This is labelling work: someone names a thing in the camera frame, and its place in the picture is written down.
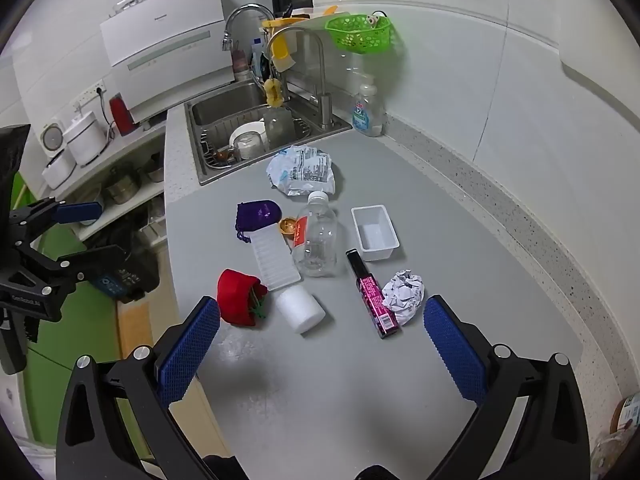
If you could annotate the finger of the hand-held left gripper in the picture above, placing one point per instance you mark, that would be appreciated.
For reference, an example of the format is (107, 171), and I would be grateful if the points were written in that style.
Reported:
(75, 212)
(95, 262)

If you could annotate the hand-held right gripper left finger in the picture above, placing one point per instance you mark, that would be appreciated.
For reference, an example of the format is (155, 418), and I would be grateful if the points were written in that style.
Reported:
(190, 350)

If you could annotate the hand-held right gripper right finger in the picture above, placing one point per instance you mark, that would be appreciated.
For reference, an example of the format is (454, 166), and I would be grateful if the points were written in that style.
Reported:
(455, 355)

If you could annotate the white paper ball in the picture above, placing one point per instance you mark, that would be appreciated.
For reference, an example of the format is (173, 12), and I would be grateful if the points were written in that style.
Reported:
(404, 295)

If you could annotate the black pink slim box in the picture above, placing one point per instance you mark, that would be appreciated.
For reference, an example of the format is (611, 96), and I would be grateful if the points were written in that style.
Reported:
(372, 300)

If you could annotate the white foam cylinder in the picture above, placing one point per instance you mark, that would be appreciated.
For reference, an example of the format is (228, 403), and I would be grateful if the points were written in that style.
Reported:
(300, 310)

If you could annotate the white ribbed plastic insert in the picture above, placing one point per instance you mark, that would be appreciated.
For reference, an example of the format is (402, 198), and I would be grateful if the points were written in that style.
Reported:
(272, 260)

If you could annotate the white plastic tray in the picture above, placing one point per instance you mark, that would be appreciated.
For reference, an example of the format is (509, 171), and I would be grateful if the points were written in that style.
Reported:
(375, 235)

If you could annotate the small gold cap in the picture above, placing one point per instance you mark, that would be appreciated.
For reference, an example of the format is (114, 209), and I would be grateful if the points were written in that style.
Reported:
(288, 226)

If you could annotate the clear plastic bottle red label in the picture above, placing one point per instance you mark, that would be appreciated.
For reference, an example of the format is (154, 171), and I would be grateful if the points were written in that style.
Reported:
(315, 240)

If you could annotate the black bag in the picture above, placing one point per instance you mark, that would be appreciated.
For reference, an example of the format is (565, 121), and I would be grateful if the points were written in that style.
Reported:
(135, 260)

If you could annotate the small white cooker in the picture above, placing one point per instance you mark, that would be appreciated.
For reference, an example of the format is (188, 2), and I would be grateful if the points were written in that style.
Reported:
(59, 167)

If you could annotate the large steel pot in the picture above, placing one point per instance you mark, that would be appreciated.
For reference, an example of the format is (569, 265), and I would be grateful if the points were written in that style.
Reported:
(121, 187)

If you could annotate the white storage bin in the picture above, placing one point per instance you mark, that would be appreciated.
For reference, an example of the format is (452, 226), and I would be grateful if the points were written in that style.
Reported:
(152, 232)

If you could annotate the white rice cooker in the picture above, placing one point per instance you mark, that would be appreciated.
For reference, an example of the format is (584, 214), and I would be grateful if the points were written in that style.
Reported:
(86, 137)

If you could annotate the white shelf unit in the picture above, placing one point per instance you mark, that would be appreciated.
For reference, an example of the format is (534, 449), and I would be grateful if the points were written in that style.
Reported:
(135, 147)

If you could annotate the red canister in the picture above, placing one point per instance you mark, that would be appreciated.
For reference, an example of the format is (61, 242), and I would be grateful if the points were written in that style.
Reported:
(121, 115)

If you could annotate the grey counter mat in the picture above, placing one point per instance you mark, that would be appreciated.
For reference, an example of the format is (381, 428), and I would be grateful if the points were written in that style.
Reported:
(475, 240)

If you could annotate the brown round brush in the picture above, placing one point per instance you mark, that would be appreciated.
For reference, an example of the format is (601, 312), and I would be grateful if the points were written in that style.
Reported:
(224, 155)

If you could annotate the stainless steel sink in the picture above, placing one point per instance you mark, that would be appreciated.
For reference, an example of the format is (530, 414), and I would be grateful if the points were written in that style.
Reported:
(220, 105)

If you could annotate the white countertop dishwasher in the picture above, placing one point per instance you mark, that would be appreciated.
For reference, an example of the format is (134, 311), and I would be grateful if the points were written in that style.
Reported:
(165, 55)

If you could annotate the jar with printed label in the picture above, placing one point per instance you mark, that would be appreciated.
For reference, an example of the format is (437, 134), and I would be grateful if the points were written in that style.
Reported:
(627, 412)

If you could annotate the white bowl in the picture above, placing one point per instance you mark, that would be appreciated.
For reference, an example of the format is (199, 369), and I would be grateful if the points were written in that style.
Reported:
(242, 130)

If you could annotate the grey translucent container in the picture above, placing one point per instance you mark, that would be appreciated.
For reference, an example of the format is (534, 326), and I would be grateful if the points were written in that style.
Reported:
(279, 127)

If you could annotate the pink bottle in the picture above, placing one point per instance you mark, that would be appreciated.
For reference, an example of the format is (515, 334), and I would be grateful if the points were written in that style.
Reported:
(240, 62)

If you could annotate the yellow hanging sponge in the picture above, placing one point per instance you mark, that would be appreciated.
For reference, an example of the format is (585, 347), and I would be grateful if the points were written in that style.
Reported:
(274, 92)

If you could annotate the blue white bottle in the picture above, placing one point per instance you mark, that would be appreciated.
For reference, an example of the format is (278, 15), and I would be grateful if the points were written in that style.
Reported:
(257, 57)

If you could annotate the clear soap pump bottle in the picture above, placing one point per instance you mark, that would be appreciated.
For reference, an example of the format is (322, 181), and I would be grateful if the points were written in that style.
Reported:
(367, 115)

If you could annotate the chrome kitchen faucet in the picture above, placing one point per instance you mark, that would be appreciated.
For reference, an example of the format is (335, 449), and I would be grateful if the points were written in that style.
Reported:
(240, 12)

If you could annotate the yellow dish brush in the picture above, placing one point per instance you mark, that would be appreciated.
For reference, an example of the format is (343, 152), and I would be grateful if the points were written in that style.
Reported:
(284, 55)

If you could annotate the tall stainless gooseneck faucet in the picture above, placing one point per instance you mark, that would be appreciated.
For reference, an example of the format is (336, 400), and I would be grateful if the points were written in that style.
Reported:
(326, 105)

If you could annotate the yellow cloth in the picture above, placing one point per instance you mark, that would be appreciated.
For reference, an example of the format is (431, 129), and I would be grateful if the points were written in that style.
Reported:
(280, 22)

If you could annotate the green plastic basket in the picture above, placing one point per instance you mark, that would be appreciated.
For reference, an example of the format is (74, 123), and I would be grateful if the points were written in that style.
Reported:
(357, 35)

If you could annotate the white panda suction hook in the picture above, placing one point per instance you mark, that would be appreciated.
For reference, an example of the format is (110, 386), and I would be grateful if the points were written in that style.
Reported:
(373, 21)

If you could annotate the white wall socket with plug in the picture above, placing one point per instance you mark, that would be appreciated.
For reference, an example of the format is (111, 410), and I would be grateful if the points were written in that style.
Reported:
(87, 96)

